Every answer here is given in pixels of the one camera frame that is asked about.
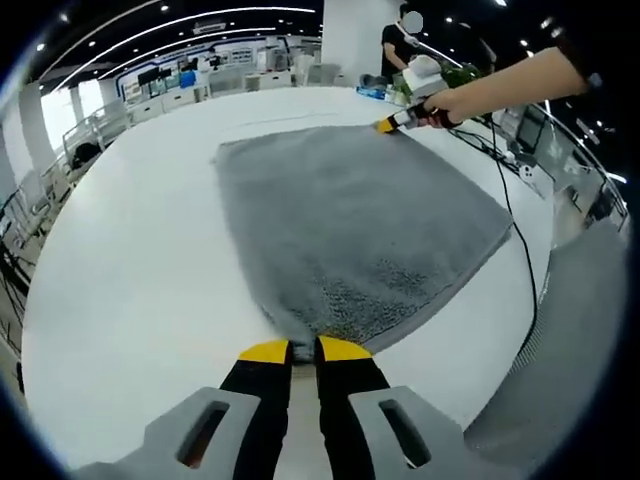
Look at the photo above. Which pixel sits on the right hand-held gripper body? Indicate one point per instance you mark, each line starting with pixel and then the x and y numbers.
pixel 425 80

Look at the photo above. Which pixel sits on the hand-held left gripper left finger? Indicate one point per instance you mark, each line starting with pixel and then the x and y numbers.
pixel 260 400

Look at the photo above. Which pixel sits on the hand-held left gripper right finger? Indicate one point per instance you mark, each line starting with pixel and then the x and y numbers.
pixel 350 400

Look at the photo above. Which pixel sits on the grey towel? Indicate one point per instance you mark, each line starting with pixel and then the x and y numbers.
pixel 350 210

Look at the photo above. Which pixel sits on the person's right hand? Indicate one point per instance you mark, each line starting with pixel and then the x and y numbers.
pixel 457 105

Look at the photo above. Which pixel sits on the potted green plant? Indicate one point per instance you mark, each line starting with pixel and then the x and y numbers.
pixel 462 77

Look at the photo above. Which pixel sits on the blue packet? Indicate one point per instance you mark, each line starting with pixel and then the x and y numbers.
pixel 370 91

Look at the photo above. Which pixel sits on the dark grey pouch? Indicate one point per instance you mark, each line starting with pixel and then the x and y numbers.
pixel 371 80

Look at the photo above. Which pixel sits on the person's black sleeve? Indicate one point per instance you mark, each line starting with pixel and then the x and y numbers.
pixel 575 60

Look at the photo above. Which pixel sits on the blue bin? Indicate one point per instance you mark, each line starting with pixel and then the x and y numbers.
pixel 187 80

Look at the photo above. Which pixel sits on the grey mesh chair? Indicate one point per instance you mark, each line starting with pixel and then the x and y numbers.
pixel 575 350

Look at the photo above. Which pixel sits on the black monitor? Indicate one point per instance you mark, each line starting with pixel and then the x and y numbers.
pixel 147 76

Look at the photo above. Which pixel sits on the white office chair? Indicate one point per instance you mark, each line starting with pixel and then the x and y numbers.
pixel 100 130

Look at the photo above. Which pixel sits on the black bag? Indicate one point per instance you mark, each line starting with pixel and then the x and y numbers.
pixel 85 154

